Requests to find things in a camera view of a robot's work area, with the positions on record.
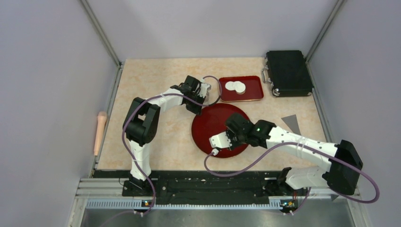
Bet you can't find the round red tray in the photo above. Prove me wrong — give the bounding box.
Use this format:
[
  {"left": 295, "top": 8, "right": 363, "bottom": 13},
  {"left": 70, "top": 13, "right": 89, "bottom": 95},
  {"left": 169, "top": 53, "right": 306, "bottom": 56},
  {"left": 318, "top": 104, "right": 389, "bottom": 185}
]
[{"left": 191, "top": 103, "right": 249, "bottom": 154}]

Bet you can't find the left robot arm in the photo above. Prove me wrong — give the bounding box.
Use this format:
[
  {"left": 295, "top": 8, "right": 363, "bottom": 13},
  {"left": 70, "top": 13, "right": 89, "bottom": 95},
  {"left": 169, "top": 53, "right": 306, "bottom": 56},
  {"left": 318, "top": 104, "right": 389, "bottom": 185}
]
[{"left": 122, "top": 76, "right": 211, "bottom": 195}]

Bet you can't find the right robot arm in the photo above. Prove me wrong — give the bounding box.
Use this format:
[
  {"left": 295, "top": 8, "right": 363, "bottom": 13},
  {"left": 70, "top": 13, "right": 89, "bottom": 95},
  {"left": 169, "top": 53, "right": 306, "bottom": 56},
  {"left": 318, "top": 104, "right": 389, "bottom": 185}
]
[{"left": 210, "top": 113, "right": 363, "bottom": 195}]

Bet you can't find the left white wrapper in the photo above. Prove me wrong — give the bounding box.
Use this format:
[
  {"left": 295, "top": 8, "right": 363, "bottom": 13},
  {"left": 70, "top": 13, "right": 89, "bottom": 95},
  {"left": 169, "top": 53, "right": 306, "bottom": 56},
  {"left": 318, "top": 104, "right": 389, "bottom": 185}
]
[{"left": 225, "top": 81, "right": 235, "bottom": 91}]

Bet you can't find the rectangular red tray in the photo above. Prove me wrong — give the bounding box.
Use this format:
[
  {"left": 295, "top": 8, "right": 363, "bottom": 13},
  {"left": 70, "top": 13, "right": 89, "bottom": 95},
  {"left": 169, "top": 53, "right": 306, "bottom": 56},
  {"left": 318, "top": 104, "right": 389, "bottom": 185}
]
[{"left": 219, "top": 76, "right": 264, "bottom": 102}]

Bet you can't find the black case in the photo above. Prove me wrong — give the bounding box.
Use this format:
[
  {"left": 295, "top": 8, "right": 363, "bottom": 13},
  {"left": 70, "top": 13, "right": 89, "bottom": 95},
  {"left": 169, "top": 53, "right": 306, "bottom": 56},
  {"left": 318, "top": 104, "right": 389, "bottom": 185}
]
[{"left": 261, "top": 50, "right": 314, "bottom": 97}]

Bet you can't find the beige wooden rolling pin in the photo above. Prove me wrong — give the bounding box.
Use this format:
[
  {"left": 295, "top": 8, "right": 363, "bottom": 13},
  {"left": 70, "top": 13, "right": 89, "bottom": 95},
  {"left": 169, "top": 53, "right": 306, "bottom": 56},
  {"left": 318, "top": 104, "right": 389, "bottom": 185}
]
[{"left": 94, "top": 111, "right": 108, "bottom": 156}]

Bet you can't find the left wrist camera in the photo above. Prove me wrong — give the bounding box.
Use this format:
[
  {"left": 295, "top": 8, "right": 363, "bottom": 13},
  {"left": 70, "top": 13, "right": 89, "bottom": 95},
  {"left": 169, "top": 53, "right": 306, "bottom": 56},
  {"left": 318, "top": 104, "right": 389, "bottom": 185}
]
[{"left": 198, "top": 83, "right": 211, "bottom": 99}]

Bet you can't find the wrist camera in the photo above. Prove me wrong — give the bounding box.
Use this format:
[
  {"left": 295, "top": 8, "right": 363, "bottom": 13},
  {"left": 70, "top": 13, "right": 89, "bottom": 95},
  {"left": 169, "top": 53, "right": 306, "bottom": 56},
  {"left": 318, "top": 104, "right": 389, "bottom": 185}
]
[
  {"left": 209, "top": 131, "right": 232, "bottom": 156},
  {"left": 198, "top": 83, "right": 211, "bottom": 99}
]

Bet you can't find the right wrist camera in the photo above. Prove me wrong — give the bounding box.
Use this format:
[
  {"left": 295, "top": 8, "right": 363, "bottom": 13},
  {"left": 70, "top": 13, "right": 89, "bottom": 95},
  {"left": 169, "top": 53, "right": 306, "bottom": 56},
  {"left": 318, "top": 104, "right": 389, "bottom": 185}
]
[{"left": 209, "top": 131, "right": 232, "bottom": 156}]

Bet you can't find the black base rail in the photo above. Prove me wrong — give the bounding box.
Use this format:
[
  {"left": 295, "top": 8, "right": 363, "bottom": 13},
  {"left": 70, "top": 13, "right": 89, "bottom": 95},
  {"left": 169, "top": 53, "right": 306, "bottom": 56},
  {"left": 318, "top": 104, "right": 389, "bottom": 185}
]
[{"left": 93, "top": 170, "right": 307, "bottom": 207}]

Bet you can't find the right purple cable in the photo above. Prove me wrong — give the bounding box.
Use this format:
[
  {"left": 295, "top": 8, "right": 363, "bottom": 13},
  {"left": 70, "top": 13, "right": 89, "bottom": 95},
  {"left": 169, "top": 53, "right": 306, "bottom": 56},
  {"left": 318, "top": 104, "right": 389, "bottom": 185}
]
[{"left": 203, "top": 142, "right": 380, "bottom": 215}]

